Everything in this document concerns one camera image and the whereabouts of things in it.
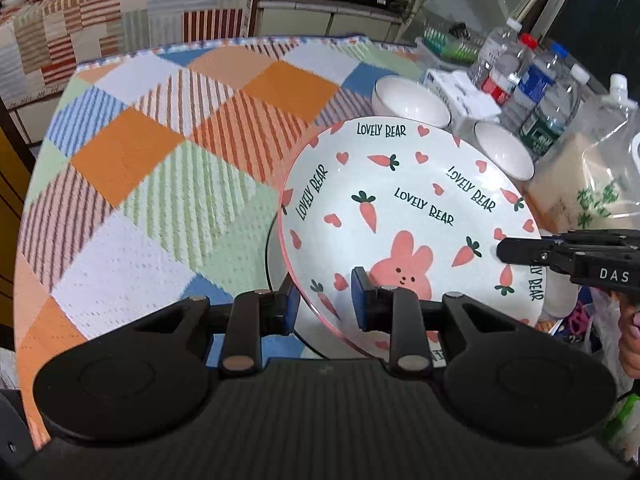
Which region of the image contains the white ribbed bowl middle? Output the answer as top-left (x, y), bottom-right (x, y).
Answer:
top-left (474, 122), bottom-right (535, 182)

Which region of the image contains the white ribbed bowl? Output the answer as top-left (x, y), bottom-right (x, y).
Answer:
top-left (474, 122), bottom-right (535, 182)
top-left (371, 75), bottom-right (451, 129)
top-left (542, 266), bottom-right (580, 318)

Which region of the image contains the white sun plate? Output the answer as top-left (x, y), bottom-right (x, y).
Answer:
top-left (265, 218), bottom-right (364, 360)

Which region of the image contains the basket with green items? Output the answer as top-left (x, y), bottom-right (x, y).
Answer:
top-left (421, 23), bottom-right (485, 67)

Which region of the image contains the plastic bag of rice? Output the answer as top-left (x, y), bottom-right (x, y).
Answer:
top-left (527, 74), bottom-right (639, 233)

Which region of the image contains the brown wooden cabinet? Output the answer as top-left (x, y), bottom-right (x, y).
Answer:
top-left (0, 103), bottom-right (35, 350)

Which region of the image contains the striped patchwork covered counter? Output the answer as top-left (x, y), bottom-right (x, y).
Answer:
top-left (1, 0), bottom-right (254, 108)

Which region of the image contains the colourful checked tablecloth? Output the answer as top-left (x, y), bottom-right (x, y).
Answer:
top-left (14, 37), bottom-right (421, 445)

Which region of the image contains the person's right hand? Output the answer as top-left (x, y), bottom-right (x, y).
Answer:
top-left (618, 295), bottom-right (640, 379)

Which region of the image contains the white tissue pack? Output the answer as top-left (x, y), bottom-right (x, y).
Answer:
top-left (423, 68), bottom-right (501, 132)

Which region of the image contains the white low cabinet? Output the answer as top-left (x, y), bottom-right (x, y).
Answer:
top-left (253, 0), bottom-right (402, 42)

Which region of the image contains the green label water bottle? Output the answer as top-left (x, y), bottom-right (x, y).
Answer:
top-left (518, 64), bottom-right (590, 160)

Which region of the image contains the white ribbed bowl near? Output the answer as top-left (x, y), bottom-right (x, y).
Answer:
top-left (542, 266), bottom-right (580, 318)

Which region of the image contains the white ribbed bowl far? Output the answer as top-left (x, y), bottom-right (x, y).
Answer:
top-left (371, 75), bottom-right (451, 129)

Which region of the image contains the red cap water bottle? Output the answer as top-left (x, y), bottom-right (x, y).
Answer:
top-left (468, 18), bottom-right (538, 106)

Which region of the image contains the blue cap water bottle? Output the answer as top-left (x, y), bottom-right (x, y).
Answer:
top-left (500, 42), bottom-right (568, 133)

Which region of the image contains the white pink bunny plate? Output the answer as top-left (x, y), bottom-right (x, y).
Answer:
top-left (277, 117), bottom-right (547, 358)

